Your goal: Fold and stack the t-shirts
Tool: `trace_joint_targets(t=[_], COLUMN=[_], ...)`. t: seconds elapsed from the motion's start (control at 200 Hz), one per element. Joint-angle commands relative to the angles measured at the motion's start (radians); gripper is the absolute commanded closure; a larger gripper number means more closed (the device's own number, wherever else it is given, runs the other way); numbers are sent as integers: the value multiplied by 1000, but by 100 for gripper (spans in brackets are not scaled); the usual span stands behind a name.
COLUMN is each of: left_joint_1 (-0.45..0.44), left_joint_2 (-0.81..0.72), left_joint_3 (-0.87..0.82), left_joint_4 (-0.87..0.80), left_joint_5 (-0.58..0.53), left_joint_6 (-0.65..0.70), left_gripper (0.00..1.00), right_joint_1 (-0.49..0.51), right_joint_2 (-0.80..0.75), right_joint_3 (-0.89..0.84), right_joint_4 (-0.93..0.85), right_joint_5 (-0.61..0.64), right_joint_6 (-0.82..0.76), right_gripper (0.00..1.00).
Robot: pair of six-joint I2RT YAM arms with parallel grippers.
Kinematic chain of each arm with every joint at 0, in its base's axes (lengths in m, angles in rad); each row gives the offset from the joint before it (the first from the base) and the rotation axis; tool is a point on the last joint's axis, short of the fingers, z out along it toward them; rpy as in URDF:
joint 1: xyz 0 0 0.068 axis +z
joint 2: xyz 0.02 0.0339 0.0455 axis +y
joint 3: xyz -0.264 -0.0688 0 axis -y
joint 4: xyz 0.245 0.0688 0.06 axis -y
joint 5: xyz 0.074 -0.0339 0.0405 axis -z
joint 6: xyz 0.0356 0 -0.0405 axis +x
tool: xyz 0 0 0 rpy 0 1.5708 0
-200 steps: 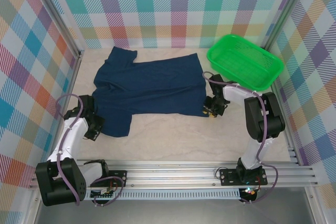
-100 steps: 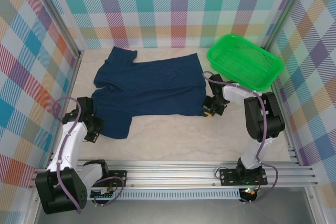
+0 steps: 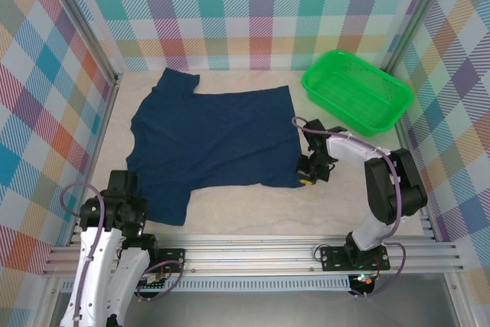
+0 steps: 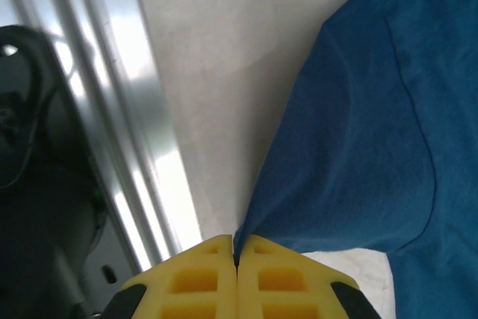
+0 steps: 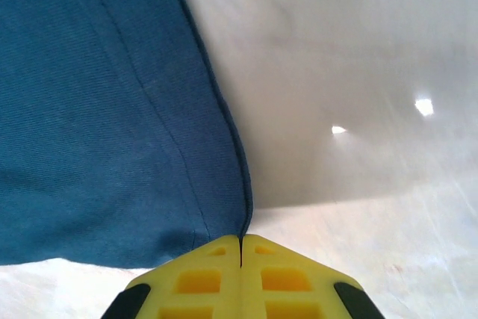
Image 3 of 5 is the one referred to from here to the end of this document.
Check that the aluminium frame post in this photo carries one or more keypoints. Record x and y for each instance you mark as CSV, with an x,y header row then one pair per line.
x,y
417,17
82,20

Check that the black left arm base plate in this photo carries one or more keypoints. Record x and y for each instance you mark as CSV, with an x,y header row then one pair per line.
x,y
172,260

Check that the long aluminium mounting rail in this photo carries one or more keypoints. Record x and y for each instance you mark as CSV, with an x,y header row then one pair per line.
x,y
249,254

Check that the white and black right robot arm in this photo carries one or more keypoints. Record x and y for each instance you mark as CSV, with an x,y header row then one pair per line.
x,y
394,189

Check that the navy blue t-shirt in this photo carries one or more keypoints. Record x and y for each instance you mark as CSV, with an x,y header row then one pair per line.
x,y
214,135

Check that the green plastic mesh basket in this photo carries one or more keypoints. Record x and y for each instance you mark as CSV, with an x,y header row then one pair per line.
x,y
356,89

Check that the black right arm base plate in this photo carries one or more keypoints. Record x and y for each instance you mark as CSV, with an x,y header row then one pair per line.
x,y
333,260

